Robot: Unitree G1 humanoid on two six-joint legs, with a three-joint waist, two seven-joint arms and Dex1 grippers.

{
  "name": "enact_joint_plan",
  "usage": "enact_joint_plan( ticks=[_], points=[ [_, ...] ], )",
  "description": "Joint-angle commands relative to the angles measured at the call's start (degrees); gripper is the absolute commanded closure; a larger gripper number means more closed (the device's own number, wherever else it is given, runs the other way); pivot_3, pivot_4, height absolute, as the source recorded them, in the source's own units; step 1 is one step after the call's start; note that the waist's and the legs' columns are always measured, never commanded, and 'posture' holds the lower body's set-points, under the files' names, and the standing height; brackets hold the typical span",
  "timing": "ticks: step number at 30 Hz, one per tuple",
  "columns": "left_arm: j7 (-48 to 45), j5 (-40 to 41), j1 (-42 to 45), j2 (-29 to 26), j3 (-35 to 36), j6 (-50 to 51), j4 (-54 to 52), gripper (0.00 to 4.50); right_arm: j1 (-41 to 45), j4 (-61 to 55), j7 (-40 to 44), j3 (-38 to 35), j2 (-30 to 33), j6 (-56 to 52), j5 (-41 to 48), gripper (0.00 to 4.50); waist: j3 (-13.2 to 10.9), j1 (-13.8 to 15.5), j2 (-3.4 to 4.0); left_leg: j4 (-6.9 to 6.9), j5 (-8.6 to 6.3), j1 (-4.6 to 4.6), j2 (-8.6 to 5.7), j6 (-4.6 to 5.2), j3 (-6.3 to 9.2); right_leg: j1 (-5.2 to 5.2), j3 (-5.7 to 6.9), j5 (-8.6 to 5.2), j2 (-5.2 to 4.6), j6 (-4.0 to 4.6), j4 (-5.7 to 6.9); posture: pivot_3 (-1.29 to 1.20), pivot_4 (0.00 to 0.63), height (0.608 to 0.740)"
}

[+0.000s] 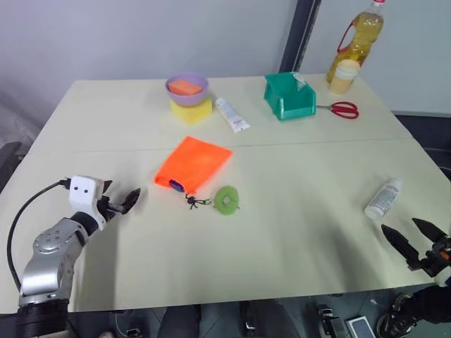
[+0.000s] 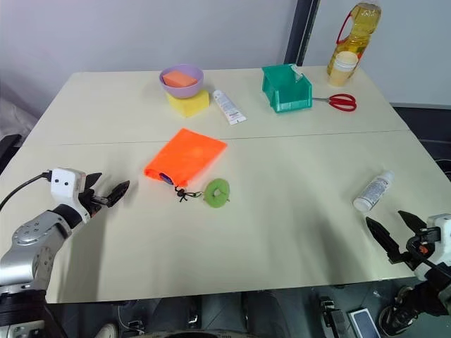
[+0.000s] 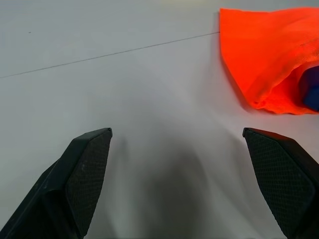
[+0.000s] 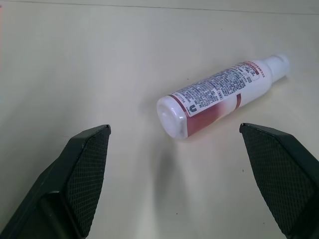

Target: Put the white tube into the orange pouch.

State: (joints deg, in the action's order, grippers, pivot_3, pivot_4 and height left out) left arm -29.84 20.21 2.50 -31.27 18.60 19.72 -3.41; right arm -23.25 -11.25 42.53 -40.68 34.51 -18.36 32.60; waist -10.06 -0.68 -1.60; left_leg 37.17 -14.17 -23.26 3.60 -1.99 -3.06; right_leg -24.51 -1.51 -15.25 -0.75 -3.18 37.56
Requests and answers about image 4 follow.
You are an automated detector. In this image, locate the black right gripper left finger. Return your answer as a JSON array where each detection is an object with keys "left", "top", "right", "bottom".
[{"left": 0, "top": 124, "right": 112, "bottom": 239}]

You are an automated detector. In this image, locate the white bottle with red label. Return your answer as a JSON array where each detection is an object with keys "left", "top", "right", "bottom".
[{"left": 156, "top": 53, "right": 291, "bottom": 142}]

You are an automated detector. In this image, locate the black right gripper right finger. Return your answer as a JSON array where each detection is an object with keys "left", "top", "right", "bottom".
[{"left": 239, "top": 122, "right": 319, "bottom": 239}]

